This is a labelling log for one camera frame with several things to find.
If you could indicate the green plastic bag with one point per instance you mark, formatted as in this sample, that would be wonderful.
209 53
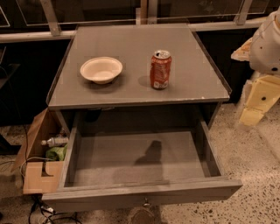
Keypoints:
56 153

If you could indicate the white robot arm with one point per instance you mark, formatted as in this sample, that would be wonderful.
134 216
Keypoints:
262 51

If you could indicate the brown cardboard box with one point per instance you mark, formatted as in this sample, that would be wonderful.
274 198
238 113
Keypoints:
41 175

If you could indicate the open grey top drawer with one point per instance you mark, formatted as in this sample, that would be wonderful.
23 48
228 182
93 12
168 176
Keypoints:
118 161

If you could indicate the red coke can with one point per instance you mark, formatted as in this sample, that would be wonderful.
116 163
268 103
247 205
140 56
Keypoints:
160 69

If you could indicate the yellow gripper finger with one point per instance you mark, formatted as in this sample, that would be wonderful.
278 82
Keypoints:
264 93

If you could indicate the clear plastic bottle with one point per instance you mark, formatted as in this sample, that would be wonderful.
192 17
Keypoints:
55 141

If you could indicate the metal drawer handle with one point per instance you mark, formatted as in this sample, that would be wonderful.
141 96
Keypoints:
146 203

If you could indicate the white paper bowl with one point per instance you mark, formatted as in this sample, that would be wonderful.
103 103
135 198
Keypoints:
101 70

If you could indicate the grey wooden cabinet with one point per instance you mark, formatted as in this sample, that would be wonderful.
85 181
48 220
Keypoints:
194 76

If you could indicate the metal window railing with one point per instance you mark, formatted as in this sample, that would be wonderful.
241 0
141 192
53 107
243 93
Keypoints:
37 20

